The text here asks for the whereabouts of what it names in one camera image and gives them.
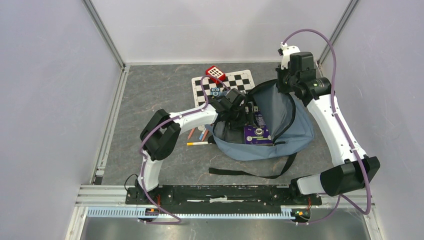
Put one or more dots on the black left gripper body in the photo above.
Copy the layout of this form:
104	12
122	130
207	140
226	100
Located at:
239	118

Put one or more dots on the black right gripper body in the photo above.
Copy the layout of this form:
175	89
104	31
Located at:
286	80

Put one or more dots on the purple cover book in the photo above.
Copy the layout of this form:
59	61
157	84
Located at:
257	133

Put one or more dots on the blue student backpack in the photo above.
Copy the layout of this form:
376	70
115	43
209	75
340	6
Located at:
289	125

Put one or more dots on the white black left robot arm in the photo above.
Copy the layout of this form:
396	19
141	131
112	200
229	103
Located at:
160	135

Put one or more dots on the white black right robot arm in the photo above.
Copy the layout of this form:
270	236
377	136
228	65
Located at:
352	168

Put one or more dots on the black white checkerboard mat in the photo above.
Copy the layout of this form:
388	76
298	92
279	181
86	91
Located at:
241	80

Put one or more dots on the blue owl eraser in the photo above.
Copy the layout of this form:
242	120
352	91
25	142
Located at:
215	92

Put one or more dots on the red pencil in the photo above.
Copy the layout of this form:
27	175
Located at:
204	135

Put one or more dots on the yellow tipped pencil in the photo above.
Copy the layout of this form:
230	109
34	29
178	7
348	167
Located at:
199	143

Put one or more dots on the light blue pencil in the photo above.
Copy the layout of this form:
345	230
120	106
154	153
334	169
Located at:
201	137

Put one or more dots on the red calculator toy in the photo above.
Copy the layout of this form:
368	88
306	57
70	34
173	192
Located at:
217	73

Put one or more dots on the orange pencil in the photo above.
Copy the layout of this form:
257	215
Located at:
191	133

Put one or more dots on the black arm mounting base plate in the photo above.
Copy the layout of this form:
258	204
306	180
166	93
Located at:
229	199

